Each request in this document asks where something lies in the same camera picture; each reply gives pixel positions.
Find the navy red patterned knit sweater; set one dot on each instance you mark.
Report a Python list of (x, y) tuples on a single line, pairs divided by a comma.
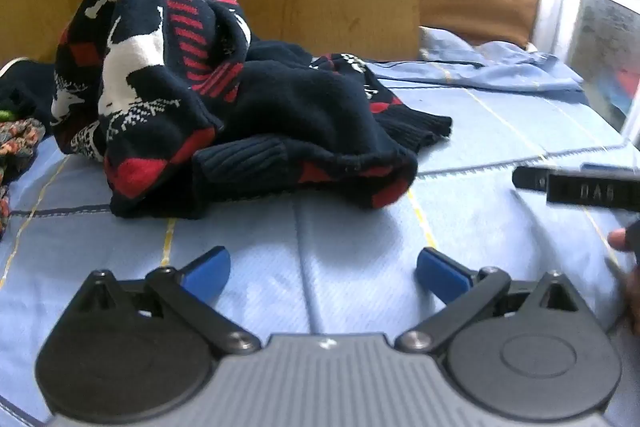
[(260, 107)]

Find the dark garment with green lining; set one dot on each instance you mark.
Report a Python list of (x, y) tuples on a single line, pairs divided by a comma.
[(22, 89)]

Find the white framed window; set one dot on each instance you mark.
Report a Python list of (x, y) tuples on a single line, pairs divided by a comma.
[(607, 57)]

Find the blue checked bed sheet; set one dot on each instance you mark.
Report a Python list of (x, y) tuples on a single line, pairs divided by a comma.
[(350, 232)]

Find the floral print cloth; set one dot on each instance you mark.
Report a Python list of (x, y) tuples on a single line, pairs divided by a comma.
[(17, 147)]

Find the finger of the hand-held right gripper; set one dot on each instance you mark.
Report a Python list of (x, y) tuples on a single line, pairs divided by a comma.
[(585, 189)]

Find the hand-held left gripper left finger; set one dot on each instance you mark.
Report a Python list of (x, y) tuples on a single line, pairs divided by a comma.
[(209, 268)]

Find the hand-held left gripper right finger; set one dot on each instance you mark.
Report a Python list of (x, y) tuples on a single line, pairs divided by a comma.
[(440, 273)]

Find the person's right hand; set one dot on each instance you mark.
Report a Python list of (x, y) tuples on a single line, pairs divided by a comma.
[(622, 241)]

